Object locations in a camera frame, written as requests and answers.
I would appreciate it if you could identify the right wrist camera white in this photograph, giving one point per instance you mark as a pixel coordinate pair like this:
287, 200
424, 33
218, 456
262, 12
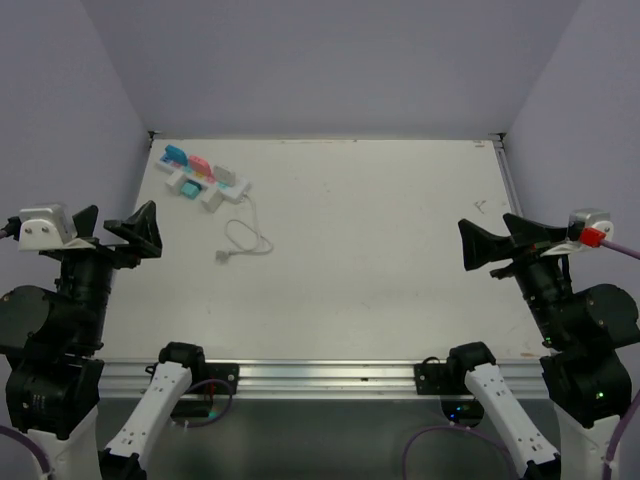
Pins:
586, 229

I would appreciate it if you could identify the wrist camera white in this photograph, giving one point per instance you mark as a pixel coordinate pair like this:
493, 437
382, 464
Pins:
45, 227
586, 229

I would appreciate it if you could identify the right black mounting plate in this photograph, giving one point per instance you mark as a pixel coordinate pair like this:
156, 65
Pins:
433, 377

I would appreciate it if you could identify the white long charger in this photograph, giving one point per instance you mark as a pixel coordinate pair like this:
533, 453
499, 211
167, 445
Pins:
211, 199

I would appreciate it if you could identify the pink plug adapter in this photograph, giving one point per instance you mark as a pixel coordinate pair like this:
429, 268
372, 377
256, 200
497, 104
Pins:
199, 165

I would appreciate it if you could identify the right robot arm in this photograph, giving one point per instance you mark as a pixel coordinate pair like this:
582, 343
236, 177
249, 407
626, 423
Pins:
589, 386

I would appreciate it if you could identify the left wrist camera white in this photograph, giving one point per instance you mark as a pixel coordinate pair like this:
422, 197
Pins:
45, 227

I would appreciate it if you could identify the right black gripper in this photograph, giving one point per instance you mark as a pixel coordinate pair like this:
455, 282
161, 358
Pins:
479, 245

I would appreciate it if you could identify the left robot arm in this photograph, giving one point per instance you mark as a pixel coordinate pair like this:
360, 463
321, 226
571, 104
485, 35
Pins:
51, 337

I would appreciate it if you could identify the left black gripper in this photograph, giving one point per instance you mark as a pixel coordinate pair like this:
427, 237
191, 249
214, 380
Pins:
139, 228

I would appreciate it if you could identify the aluminium right side rail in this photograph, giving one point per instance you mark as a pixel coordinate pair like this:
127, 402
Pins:
499, 147

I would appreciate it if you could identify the blue plug adapter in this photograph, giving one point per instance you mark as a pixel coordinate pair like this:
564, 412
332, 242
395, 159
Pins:
175, 155

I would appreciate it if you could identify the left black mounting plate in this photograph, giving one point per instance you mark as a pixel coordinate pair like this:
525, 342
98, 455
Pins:
220, 377

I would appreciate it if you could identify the aluminium front rail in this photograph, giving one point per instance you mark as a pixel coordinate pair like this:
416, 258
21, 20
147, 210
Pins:
317, 380

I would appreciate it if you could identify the black mounting plate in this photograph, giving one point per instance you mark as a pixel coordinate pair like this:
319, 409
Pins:
220, 377
433, 377

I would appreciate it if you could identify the teal usb charger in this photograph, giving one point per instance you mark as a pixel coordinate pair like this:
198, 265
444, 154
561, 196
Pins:
190, 190

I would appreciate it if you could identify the white power strip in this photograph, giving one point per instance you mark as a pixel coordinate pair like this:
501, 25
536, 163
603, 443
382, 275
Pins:
233, 194

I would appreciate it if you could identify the aluminium rail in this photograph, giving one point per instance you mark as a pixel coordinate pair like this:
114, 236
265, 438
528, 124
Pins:
499, 147
317, 380

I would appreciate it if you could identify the white plug adapter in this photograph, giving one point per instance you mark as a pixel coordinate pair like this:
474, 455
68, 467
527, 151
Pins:
224, 175

